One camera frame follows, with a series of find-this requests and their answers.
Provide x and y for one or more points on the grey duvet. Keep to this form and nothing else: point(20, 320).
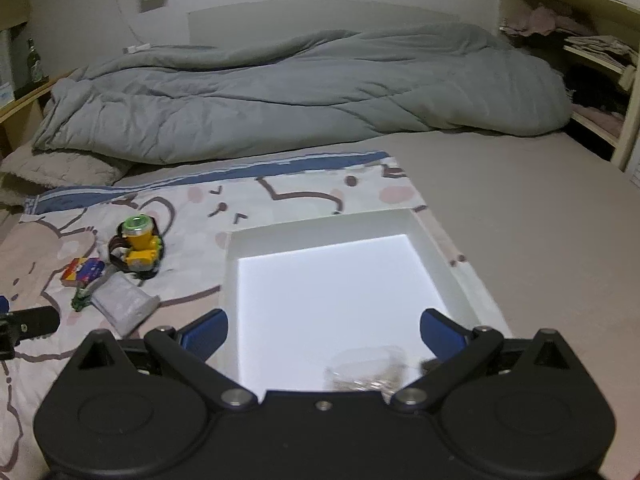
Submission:
point(300, 95)

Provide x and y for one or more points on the green clip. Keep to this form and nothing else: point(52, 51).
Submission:
point(80, 301)

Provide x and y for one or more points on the white plug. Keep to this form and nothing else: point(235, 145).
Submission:
point(137, 49)

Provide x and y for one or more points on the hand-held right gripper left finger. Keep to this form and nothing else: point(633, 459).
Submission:
point(207, 332)

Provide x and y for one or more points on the small red blue card box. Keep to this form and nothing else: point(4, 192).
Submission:
point(82, 271)

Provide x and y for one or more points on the bear printed blanket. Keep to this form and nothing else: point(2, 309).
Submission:
point(200, 210)

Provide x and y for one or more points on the pink crumpled clothes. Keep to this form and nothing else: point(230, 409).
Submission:
point(540, 20)

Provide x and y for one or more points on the clear plastic bag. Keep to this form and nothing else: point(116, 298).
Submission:
point(365, 370)
point(122, 302)

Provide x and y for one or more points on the white shallow box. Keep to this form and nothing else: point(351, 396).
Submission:
point(325, 300)

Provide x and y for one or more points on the beige fleece pillow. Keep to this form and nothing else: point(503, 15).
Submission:
point(55, 172)

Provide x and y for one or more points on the folded beige clothes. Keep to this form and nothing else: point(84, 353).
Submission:
point(595, 45)

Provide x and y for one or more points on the dark glass bottle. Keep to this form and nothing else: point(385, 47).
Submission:
point(34, 65)

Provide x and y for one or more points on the wooden bedside ledge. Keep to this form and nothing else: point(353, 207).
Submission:
point(30, 97)

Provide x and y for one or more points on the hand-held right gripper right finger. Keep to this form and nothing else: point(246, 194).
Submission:
point(442, 334)

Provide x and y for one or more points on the folded pink clothes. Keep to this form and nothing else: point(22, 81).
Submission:
point(600, 120)

